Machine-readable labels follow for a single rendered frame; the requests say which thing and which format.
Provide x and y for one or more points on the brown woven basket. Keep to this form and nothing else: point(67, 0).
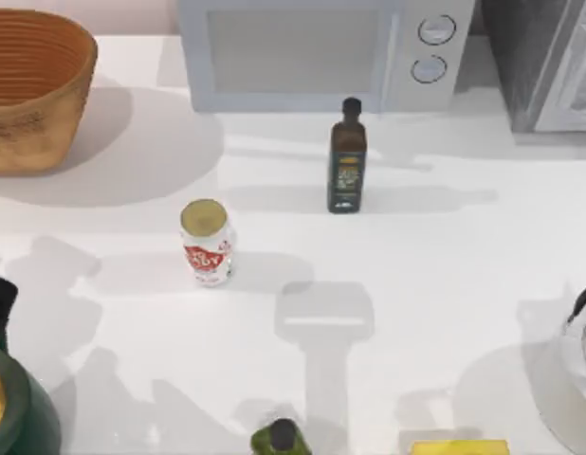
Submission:
point(32, 95)

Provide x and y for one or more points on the pale microwave oven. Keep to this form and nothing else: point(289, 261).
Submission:
point(293, 52)

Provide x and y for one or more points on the green and gold pot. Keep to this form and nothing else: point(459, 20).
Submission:
point(23, 412)

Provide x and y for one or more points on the round microwave knob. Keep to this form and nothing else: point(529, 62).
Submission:
point(436, 28)
point(429, 69)

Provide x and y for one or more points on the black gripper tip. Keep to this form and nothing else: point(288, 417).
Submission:
point(0, 308)

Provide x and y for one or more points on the red and white can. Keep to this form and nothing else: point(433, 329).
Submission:
point(207, 246)

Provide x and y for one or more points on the dark olive oil bottle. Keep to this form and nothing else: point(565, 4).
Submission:
point(347, 166)

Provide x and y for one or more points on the green bottle with black cap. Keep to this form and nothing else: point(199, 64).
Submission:
point(280, 438)

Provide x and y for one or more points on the flat yellow square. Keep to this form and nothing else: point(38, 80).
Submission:
point(459, 448)

